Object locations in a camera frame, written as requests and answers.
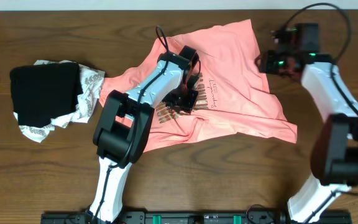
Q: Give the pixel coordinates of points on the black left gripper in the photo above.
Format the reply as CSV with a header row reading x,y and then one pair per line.
x,y
183,98

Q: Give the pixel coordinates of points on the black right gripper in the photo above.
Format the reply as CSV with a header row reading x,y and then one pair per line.
x,y
266,63

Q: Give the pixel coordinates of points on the pink t-shirt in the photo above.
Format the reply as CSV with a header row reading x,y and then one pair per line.
x,y
234,97

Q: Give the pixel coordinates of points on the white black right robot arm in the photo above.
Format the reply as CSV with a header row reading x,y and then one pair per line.
x,y
334,158

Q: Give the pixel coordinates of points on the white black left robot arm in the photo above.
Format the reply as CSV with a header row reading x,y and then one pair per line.
x,y
124,126

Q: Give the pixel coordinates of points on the white leaf-patterned garment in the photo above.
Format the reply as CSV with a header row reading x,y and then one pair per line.
x,y
91,82

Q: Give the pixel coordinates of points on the black folded garment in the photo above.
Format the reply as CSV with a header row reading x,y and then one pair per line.
x,y
41,93

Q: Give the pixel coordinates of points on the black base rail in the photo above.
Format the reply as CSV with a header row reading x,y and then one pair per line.
x,y
253,216

